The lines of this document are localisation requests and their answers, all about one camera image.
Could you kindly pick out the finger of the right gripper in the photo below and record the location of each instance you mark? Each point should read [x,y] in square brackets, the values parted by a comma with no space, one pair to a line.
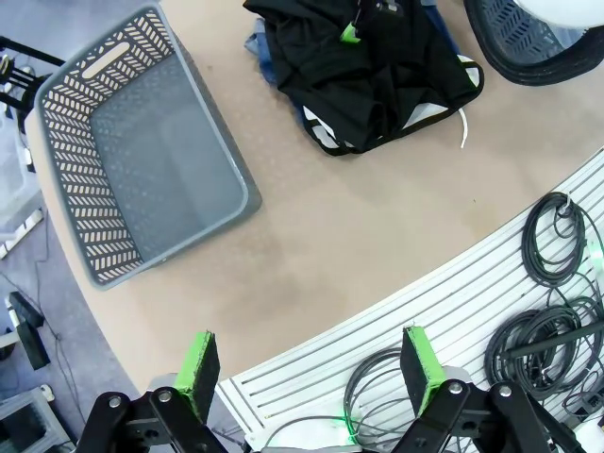
[350,34]

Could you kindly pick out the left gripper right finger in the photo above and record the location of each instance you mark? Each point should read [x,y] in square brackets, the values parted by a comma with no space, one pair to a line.
[424,377]

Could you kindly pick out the black floor stand foot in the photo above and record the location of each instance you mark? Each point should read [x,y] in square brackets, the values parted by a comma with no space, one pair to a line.
[28,335]

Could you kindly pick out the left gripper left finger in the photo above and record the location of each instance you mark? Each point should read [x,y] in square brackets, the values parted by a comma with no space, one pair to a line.
[198,377]

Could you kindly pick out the white garment with black trim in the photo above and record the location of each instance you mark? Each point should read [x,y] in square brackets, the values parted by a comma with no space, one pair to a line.
[427,109]

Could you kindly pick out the grey plastic lattice basket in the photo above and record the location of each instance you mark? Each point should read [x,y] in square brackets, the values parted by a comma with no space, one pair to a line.
[156,151]
[509,28]

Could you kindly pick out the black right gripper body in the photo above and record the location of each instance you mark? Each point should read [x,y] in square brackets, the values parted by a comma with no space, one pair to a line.
[387,7]

